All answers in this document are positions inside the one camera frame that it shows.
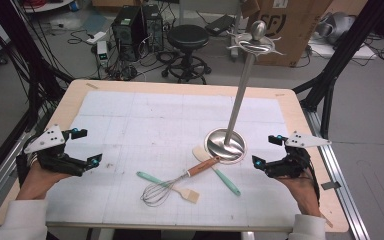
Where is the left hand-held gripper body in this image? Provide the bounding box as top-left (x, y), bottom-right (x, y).
top-left (16, 124), bottom-right (91, 178)

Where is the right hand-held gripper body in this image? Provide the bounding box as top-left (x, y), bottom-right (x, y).
top-left (264, 130), bottom-right (333, 179)

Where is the green handled beige spatula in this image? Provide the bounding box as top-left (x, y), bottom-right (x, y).
top-left (192, 145), bottom-right (242, 197)

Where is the wooden handled steel whisk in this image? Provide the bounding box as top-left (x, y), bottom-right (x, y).
top-left (140, 156), bottom-right (221, 208)

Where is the steel utensil stand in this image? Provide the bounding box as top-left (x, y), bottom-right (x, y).
top-left (204, 19), bottom-right (286, 165)

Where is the green handled pastry brush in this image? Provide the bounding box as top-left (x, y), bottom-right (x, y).
top-left (136, 170), bottom-right (201, 204)

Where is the person's right hand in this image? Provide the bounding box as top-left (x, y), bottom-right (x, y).
top-left (277, 168), bottom-right (323, 218)

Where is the person's left hand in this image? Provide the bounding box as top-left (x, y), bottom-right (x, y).
top-left (15, 160), bottom-right (72, 201)

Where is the black tape piece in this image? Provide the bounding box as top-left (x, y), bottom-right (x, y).
top-left (321, 181), bottom-right (343, 191)

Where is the wooden table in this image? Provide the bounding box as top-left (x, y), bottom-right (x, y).
top-left (0, 79), bottom-right (349, 233)

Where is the white device with green display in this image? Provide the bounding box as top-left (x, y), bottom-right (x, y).
top-left (96, 40), bottom-right (109, 68)

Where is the white power strip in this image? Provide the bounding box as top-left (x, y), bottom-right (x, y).
top-left (86, 31), bottom-right (108, 45)

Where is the large cardboard box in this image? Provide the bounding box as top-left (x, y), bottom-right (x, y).
top-left (246, 0), bottom-right (334, 68)

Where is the black computer tower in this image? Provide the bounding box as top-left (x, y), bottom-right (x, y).
top-left (111, 5), bottom-right (147, 63)
top-left (142, 3), bottom-right (165, 53)

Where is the white foam sheet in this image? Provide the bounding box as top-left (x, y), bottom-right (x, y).
top-left (308, 40), bottom-right (378, 61)

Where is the black flat device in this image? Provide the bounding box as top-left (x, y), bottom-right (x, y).
top-left (204, 13), bottom-right (236, 36)

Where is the grey rounded device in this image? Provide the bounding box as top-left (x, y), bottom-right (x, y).
top-left (314, 11), bottom-right (358, 44)

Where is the black round stool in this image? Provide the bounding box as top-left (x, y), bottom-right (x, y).
top-left (161, 24), bottom-right (213, 85)

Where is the right hand-held gripper cable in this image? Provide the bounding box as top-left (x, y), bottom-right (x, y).
top-left (308, 159), bottom-right (322, 205)

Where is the aluminium rail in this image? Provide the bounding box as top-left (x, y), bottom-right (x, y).
top-left (0, 113), bottom-right (44, 218)
top-left (301, 108), bottom-right (371, 240)

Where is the black metal frame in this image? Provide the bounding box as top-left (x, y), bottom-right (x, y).
top-left (293, 0), bottom-right (384, 139)

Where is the black frame with cables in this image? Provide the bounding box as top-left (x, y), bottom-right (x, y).
top-left (0, 0), bottom-right (74, 134)

